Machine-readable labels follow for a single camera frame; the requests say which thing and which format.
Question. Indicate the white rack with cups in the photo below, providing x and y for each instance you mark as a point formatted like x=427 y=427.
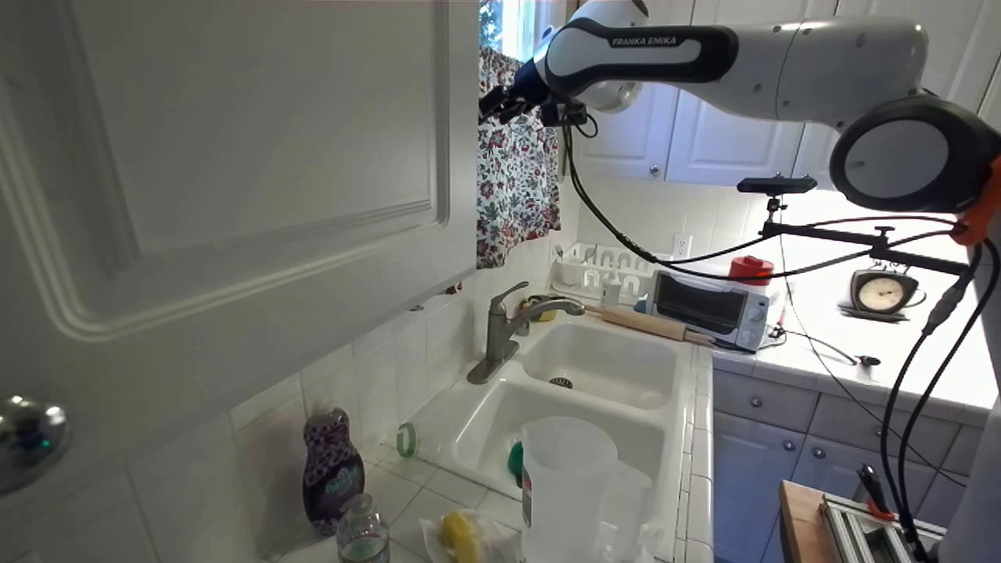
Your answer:
x=598 y=273

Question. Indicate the aluminium frame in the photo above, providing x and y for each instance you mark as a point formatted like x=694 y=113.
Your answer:
x=864 y=533

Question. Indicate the kitchen scale with dial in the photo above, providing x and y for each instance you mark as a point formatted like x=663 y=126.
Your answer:
x=881 y=292

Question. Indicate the floral patterned curtain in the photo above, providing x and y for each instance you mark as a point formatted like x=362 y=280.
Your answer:
x=517 y=175

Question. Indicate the white toaster oven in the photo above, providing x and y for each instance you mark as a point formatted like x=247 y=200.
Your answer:
x=709 y=304

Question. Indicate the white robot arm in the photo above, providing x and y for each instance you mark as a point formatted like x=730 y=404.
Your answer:
x=813 y=68

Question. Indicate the red lidded container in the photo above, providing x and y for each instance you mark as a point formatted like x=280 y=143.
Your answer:
x=752 y=270

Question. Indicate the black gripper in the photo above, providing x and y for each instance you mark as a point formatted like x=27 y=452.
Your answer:
x=525 y=96

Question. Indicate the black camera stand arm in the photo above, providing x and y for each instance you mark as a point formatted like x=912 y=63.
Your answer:
x=832 y=235

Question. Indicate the purple dish soap bottle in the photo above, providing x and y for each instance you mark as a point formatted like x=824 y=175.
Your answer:
x=333 y=469

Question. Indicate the yellow sponge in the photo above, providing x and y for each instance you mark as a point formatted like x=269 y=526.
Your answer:
x=458 y=533

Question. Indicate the shiny metal door knob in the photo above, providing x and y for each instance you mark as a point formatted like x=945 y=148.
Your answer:
x=31 y=438

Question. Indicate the wooden block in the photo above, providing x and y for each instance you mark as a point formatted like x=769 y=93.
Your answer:
x=802 y=526

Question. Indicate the white wall cabinet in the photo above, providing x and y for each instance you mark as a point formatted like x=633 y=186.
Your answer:
x=635 y=135

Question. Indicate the clear glass with green band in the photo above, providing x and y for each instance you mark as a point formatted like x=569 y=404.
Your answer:
x=403 y=438

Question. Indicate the black camera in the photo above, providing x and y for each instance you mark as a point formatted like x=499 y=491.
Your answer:
x=778 y=186

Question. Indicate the window with white frame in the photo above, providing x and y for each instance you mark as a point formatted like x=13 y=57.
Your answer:
x=517 y=26

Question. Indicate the green round scrubber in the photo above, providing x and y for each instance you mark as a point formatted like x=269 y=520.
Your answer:
x=515 y=463

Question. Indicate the small glass jar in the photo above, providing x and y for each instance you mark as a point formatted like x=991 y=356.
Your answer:
x=363 y=535

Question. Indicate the white translucent plastic pitcher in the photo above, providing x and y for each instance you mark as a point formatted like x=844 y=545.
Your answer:
x=566 y=489

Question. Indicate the white ceramic sink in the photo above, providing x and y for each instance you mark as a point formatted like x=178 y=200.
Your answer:
x=606 y=364

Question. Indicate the wooden rolling pin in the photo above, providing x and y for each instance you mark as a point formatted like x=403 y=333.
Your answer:
x=646 y=322

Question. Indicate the white cabinet door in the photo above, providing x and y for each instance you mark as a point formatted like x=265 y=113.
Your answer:
x=260 y=126

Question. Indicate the white base cabinet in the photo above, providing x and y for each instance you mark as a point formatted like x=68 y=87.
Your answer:
x=762 y=489

